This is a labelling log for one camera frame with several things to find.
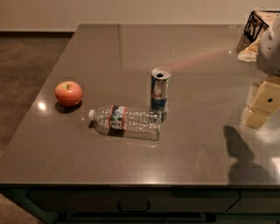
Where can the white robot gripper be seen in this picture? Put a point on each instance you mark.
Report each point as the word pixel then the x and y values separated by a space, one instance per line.
pixel 269 55

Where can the red bull can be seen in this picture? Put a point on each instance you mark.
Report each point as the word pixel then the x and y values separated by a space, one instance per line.
pixel 160 77

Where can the clear plastic water bottle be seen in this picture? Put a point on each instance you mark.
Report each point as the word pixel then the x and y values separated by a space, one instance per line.
pixel 124 121

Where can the red apple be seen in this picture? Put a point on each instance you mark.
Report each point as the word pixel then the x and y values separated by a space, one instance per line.
pixel 68 93

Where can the black wire rack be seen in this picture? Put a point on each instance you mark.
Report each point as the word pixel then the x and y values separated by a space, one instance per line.
pixel 258 22

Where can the cabinet drawer with handle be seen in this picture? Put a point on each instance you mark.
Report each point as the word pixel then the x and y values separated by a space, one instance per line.
pixel 125 200

